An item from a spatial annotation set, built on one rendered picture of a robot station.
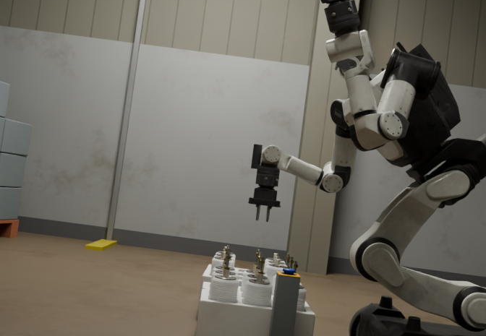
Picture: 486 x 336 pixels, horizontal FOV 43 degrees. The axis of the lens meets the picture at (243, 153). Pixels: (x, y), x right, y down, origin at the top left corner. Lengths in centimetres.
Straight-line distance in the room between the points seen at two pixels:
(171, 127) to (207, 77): 49
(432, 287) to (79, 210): 342
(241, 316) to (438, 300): 64
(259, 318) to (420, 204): 65
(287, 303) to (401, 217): 46
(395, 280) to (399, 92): 60
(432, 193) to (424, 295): 33
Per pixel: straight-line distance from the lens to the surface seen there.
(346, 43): 176
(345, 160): 234
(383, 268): 201
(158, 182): 489
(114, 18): 515
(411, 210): 206
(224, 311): 211
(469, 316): 212
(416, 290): 208
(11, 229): 468
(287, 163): 242
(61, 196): 505
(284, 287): 197
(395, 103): 178
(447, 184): 206
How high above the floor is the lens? 57
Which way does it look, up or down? 3 degrees up
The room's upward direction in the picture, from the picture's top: 7 degrees clockwise
